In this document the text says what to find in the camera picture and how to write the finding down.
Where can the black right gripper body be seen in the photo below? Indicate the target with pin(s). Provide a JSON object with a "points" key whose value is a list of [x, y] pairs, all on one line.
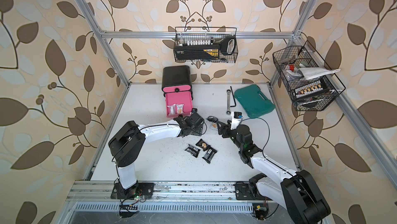
{"points": [[229, 133]]}

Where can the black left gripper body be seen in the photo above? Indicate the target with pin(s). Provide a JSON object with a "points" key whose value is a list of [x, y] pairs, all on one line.
{"points": [[198, 133]]}

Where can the white cookie packet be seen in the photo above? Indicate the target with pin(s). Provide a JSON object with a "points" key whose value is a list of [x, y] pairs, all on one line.
{"points": [[180, 108], [171, 109], [213, 126]]}

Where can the pink drawer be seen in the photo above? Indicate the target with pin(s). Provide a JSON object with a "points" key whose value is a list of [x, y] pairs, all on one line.
{"points": [[176, 88], [179, 98]]}

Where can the pink top drawer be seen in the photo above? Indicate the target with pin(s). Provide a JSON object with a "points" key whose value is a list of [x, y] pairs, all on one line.
{"points": [[176, 88]]}

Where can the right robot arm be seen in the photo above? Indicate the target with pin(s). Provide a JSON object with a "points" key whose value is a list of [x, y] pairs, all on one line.
{"points": [[295, 191]]}

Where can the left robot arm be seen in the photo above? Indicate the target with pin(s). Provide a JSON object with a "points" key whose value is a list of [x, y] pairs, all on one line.
{"points": [[127, 144]]}

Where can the black drawer cabinet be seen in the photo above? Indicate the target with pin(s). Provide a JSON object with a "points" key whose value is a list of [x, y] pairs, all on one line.
{"points": [[176, 75]]}

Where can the small black round object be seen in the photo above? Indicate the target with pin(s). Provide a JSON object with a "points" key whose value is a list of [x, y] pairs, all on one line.
{"points": [[212, 119]]}

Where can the black cookie packet orange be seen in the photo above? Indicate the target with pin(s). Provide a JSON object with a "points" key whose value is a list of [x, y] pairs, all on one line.
{"points": [[203, 145]]}

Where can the silver ratchet wrench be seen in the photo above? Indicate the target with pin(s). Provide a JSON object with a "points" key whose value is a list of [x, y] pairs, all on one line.
{"points": [[228, 110]]}

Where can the black cookie packet left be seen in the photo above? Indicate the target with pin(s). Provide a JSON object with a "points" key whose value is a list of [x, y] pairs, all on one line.
{"points": [[194, 151]]}

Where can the black cookie packet right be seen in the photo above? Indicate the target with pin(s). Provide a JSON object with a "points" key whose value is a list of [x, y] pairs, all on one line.
{"points": [[209, 155]]}

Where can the green plastic tool case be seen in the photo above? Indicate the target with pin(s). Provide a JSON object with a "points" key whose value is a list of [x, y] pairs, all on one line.
{"points": [[253, 101]]}

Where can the black hex key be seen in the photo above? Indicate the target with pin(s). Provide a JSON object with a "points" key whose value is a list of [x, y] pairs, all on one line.
{"points": [[234, 104]]}

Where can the black yellow tool box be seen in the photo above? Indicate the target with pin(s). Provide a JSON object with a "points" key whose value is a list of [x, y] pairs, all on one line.
{"points": [[223, 50]]}

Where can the drill bit set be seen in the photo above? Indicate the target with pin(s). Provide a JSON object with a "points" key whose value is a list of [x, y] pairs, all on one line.
{"points": [[311, 89]]}

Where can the white paper in basket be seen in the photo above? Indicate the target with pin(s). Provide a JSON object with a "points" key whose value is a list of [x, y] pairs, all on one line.
{"points": [[312, 73]]}

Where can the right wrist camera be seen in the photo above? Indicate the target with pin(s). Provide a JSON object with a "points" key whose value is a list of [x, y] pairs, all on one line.
{"points": [[237, 118]]}

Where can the right wire basket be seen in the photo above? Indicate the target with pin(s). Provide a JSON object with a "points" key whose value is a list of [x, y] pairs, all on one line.
{"points": [[288, 60]]}

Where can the wire basket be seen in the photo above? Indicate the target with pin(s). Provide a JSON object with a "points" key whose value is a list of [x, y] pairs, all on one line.
{"points": [[288, 60], [203, 32]]}

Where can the back wire basket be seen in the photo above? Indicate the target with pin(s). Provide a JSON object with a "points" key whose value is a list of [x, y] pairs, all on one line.
{"points": [[203, 32]]}

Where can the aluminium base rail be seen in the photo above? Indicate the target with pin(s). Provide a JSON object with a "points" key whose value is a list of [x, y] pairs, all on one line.
{"points": [[159, 191]]}

